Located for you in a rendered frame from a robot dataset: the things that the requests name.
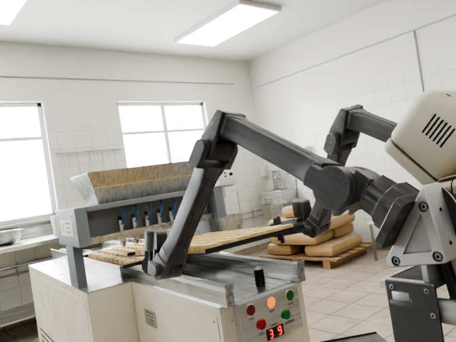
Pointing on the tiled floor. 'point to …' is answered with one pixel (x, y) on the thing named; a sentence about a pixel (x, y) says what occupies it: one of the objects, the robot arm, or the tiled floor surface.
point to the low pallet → (324, 256)
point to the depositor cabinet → (82, 307)
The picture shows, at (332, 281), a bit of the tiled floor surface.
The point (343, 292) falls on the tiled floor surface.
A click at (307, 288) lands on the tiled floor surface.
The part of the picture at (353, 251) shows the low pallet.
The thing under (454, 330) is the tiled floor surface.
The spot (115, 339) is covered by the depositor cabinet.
